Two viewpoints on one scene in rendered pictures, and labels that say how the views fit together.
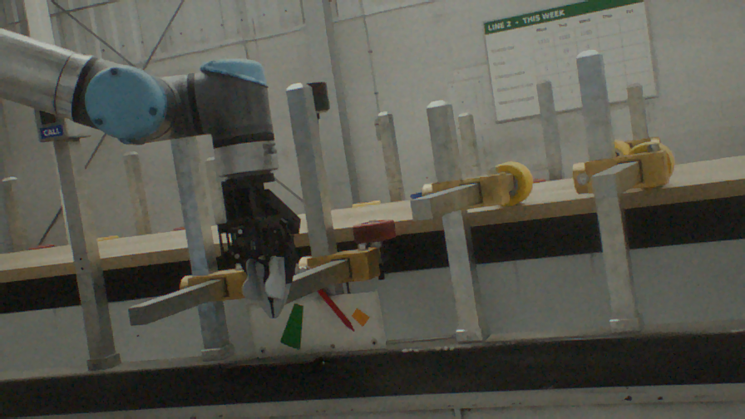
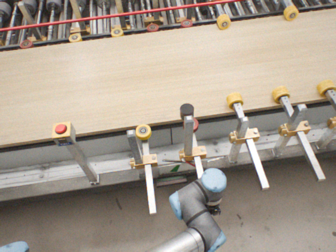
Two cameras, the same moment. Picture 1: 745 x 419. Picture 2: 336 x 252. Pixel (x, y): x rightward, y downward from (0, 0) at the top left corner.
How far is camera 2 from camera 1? 1.66 m
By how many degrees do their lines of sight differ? 58
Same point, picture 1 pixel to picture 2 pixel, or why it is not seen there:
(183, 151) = (133, 140)
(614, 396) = not seen: hidden behind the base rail
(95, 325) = (92, 176)
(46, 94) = not seen: outside the picture
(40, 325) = (34, 151)
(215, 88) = (215, 195)
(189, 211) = (135, 152)
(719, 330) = (301, 155)
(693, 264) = (282, 115)
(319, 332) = (184, 168)
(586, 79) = (300, 115)
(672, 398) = not seen: hidden behind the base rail
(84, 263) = (85, 167)
